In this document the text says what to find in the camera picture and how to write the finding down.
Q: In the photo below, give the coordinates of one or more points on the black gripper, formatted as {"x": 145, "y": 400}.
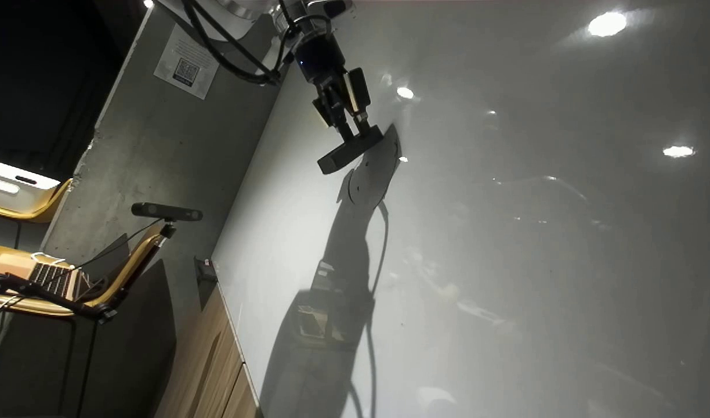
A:
{"x": 327, "y": 78}

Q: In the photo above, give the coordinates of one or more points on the black whiteboard duster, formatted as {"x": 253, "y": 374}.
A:
{"x": 347, "y": 154}

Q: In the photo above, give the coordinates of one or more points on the large white whiteboard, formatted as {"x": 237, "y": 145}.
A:
{"x": 525, "y": 270}

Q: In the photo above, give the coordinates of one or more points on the white paper with QR code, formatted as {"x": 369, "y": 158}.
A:
{"x": 187, "y": 66}

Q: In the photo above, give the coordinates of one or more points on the yellow wooden chair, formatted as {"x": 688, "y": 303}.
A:
{"x": 131, "y": 270}
{"x": 30, "y": 209}

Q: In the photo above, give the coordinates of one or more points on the wooden cabinet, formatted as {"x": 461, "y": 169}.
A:
{"x": 208, "y": 371}

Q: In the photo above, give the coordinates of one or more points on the black bar camera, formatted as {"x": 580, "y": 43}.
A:
{"x": 168, "y": 211}

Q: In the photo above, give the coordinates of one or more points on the black wall bracket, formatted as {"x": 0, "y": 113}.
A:
{"x": 205, "y": 272}

